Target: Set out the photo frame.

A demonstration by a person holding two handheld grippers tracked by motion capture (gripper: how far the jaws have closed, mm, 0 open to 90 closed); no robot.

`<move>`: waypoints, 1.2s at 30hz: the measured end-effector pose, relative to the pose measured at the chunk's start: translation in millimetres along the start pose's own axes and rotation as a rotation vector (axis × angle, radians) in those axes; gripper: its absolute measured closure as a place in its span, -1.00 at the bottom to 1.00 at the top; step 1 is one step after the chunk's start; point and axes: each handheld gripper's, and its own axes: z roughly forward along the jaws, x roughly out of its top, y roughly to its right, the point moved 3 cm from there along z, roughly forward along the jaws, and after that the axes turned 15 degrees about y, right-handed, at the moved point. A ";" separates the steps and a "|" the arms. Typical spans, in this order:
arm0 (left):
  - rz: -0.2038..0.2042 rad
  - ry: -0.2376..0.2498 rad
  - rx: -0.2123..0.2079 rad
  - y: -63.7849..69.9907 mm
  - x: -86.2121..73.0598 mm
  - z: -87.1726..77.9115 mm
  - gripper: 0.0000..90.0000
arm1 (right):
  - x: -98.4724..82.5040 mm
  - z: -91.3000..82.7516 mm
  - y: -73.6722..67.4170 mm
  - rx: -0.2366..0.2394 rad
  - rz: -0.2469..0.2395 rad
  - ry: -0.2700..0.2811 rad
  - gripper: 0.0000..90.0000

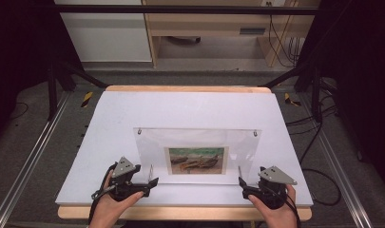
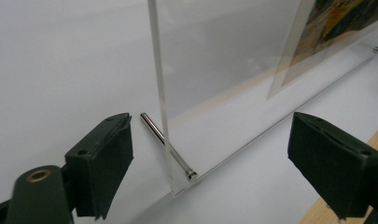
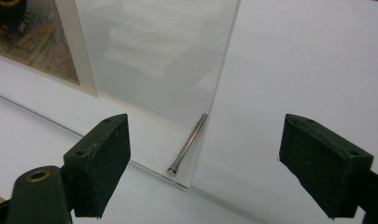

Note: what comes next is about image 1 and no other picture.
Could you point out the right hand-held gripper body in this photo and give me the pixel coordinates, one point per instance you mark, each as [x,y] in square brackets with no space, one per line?
[275,174]

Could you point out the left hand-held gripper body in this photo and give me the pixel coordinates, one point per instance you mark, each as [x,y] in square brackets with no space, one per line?
[123,166]

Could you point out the boat landscape picture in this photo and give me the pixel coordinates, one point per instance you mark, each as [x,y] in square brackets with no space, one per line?
[196,160]

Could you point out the clear acrylic photo frame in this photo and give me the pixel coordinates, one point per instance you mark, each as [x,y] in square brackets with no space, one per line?
[196,137]

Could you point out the person's right hand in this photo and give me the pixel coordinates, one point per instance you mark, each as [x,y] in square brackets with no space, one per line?
[279,218]

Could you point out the person's left hand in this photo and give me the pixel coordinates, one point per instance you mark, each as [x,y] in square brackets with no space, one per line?
[109,212]

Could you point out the white table board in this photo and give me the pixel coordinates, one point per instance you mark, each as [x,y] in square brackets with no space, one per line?
[193,107]

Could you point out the black metal stand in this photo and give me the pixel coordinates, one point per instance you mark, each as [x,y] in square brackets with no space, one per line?
[52,95]
[316,95]

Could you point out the black curtain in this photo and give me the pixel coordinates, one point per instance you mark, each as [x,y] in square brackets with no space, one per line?
[19,47]
[361,79]

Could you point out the white cabinet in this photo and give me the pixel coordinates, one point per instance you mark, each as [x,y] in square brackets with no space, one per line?
[106,34]

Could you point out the light wooden desk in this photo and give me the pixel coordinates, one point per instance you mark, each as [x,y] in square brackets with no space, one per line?
[209,23]

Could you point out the aluminium floor rail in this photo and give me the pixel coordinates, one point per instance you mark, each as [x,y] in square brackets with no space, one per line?
[31,158]
[339,171]

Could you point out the black horizontal frame bar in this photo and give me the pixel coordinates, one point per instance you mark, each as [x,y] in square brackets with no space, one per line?
[180,9]

